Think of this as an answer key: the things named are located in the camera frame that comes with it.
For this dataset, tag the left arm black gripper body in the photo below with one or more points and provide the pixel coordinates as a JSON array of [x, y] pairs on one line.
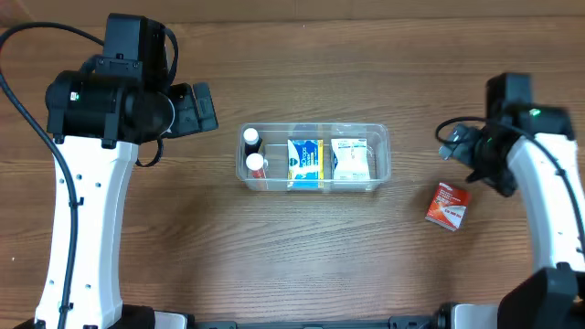
[[201, 110]]

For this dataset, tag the orange tube white cap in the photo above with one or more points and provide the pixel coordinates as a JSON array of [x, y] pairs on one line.
[[256, 165]]

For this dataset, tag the clear plastic container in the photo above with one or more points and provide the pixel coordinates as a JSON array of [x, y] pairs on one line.
[[275, 135]]

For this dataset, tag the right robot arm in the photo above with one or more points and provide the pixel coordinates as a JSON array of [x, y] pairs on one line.
[[521, 146]]

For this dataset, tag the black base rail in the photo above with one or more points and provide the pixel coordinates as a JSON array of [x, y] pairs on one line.
[[393, 322]]

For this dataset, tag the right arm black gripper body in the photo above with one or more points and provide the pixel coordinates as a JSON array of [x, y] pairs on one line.
[[478, 165]]

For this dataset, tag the blue yellow lozenge box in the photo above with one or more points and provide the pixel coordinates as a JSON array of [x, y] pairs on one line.
[[305, 164]]

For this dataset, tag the black tube white cap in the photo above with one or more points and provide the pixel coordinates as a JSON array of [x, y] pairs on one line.
[[252, 141]]

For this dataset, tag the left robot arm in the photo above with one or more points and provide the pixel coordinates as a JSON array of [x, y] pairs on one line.
[[98, 117]]

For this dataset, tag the white bandage box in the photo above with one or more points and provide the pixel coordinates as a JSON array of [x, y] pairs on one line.
[[349, 159]]

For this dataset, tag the red small box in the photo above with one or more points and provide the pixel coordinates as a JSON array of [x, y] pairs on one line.
[[448, 207]]

